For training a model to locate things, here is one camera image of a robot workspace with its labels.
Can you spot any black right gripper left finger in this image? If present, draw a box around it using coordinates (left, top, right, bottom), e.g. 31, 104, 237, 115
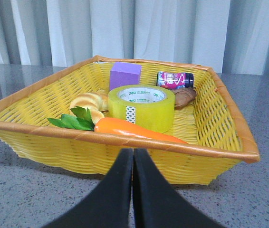
44, 149, 134, 228

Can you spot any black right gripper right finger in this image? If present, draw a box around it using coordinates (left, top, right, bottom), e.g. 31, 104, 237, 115
133, 148, 223, 228

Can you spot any yellow packing tape roll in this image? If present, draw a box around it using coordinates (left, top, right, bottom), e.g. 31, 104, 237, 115
108, 85, 175, 133

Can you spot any yellow woven basket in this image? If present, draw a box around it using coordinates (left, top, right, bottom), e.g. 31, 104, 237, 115
0, 56, 260, 185

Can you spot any toy orange carrot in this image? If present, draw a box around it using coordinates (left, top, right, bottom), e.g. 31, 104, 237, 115
48, 106, 185, 143

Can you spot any toy croissant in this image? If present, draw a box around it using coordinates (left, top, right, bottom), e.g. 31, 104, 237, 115
69, 91, 108, 124

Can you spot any small dark labelled bottle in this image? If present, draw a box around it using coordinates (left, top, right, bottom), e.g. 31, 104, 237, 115
157, 71, 194, 90

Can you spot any purple foam cube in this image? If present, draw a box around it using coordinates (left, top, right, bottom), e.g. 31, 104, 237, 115
109, 62, 142, 91

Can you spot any white pleated curtain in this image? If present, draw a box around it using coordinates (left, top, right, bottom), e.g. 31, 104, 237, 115
0, 0, 269, 75

